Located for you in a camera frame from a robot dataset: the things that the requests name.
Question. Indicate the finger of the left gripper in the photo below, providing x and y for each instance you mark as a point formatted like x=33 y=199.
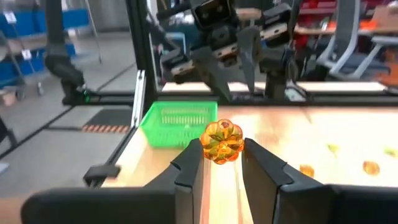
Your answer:
x=250 y=56
x=216 y=77

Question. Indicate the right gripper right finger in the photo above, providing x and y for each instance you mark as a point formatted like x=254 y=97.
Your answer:
x=261 y=174

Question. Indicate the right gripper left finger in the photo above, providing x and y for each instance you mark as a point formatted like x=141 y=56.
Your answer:
x=189 y=174

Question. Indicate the orange translucent pumpkin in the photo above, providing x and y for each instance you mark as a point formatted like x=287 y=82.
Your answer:
x=221 y=141
x=307 y=170
x=371 y=168

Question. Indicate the green plastic basket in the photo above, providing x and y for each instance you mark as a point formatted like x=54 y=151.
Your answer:
x=178 y=124

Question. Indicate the white office chair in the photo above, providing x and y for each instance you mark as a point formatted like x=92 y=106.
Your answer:
x=345 y=40

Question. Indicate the black table clamp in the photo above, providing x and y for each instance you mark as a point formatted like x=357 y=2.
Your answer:
x=101 y=172

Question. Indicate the blue shelf cart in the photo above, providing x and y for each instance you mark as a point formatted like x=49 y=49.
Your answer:
x=18 y=65

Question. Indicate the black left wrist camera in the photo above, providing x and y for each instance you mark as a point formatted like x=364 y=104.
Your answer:
x=214 y=12

